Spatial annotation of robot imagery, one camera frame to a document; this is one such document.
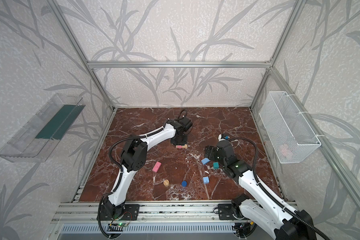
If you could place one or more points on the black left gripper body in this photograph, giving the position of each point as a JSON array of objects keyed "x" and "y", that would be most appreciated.
[{"x": 177, "y": 140}]

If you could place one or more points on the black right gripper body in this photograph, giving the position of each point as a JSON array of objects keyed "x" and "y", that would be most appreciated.
[{"x": 210, "y": 153}]

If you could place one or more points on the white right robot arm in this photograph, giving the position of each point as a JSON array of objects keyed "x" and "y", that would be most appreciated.
[{"x": 262, "y": 206}]

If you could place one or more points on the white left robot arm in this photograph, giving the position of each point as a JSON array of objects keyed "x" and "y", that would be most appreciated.
[{"x": 130, "y": 155}]

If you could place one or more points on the teal cube block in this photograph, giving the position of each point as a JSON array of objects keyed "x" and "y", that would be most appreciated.
[{"x": 216, "y": 165}]

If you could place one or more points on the light blue long block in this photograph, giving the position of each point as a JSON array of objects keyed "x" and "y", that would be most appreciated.
[{"x": 205, "y": 161}]

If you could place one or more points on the light blue cube block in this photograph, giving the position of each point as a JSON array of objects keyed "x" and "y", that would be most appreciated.
[{"x": 206, "y": 180}]

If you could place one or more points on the pink object in basket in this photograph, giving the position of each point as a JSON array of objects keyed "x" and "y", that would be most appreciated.
[{"x": 286, "y": 151}]

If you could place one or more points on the white wire mesh basket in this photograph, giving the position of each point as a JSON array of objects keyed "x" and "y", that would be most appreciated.
[{"x": 285, "y": 124}]

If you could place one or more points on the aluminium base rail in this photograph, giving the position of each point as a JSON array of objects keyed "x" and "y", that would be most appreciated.
[{"x": 148, "y": 212}]

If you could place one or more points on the aluminium enclosure frame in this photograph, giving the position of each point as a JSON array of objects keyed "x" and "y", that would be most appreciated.
[{"x": 343, "y": 173}]

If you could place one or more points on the clear plastic wall tray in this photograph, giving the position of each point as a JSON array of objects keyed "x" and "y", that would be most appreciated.
[{"x": 38, "y": 138}]

